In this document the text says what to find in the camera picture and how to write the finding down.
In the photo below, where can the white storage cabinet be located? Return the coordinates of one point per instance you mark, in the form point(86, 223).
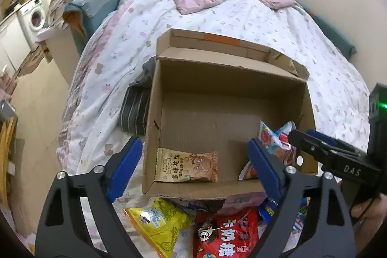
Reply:
point(61, 45)

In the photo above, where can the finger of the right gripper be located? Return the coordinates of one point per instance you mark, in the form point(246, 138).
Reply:
point(329, 156)
point(322, 137)

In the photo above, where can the white kitchen cabinet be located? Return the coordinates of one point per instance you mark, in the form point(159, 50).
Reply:
point(13, 41)

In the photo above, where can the blue chip bag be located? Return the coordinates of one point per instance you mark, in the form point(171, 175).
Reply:
point(269, 209)

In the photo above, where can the right hand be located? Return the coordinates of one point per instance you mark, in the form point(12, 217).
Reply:
point(372, 214)

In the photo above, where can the tan peanut snack packet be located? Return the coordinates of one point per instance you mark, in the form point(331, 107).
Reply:
point(177, 166)

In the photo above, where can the white red snack bag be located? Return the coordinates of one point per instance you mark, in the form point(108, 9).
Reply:
point(277, 143)

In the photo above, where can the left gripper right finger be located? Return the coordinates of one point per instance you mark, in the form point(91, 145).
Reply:
point(327, 230)

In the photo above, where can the yellow triangular snack bag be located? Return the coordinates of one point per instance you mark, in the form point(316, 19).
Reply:
point(160, 224)

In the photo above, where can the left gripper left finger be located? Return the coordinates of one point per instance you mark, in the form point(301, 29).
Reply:
point(62, 229)

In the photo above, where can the brown cardboard box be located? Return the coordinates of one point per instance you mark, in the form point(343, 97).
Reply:
point(210, 93)

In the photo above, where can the patterned floor mat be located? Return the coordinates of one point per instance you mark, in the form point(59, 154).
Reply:
point(31, 62)

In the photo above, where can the dark striped cloth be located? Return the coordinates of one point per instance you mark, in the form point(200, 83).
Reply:
point(133, 115)

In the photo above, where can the pink bear snack packet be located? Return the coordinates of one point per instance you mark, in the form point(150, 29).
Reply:
point(237, 202)

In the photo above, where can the floral white bed quilt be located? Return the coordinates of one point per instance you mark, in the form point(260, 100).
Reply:
point(127, 39)

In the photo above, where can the white washing machine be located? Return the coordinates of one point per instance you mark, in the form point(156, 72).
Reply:
point(31, 16)

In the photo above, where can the teal bed edge cushion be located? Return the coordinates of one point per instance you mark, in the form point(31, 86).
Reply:
point(342, 44)

